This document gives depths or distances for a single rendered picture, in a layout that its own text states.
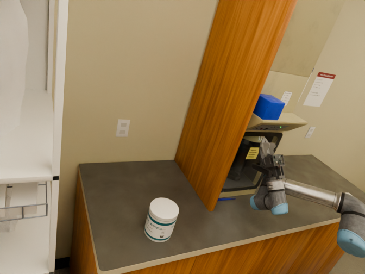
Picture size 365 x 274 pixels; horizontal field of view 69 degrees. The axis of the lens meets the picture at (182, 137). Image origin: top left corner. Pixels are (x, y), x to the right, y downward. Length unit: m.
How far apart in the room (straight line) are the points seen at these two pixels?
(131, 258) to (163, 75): 0.94
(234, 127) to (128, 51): 0.65
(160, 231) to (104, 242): 0.24
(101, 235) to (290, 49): 1.17
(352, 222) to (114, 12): 1.39
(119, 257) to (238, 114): 0.80
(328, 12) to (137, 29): 0.89
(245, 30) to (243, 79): 0.22
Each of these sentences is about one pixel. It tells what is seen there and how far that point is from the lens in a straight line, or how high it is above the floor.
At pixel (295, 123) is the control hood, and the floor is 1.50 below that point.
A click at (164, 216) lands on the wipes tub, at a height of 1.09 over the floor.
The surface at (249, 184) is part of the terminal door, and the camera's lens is 1.68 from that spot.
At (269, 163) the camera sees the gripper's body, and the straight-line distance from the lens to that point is 1.32.
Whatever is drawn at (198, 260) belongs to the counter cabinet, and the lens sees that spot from 1.45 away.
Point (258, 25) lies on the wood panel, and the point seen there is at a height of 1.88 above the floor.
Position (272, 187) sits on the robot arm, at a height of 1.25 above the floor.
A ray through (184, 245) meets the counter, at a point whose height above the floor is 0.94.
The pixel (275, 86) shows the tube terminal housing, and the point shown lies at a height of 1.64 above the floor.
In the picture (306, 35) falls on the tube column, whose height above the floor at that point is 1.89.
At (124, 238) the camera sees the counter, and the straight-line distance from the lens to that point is 1.27.
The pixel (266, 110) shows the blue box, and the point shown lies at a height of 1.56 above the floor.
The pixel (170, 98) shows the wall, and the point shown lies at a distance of 1.61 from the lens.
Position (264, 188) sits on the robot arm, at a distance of 1.41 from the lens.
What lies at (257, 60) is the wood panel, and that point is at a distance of 1.22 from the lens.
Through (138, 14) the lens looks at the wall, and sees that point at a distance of 1.43.
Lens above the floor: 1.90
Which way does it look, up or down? 26 degrees down
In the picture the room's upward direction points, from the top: 16 degrees clockwise
